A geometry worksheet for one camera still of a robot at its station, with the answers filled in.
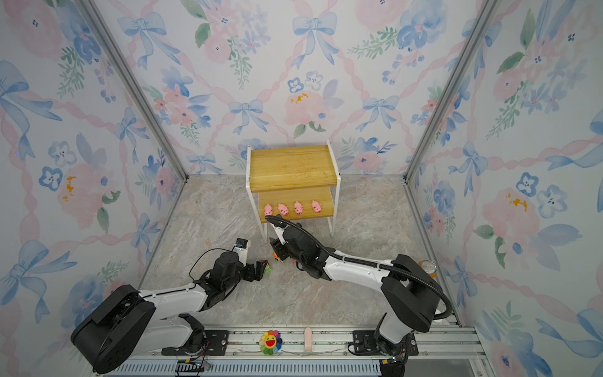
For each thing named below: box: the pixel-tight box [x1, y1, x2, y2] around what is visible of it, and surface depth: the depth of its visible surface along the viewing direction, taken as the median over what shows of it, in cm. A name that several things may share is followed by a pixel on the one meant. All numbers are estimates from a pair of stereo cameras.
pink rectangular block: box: [304, 326, 313, 352], surface depth 75 cm
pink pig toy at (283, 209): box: [277, 203, 290, 216], surface depth 87 cm
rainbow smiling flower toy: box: [259, 329, 283, 356], surface depth 75 cm
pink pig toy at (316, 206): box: [310, 200, 322, 214], surface depth 88 cm
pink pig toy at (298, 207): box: [293, 201, 304, 216], surface depth 88 cm
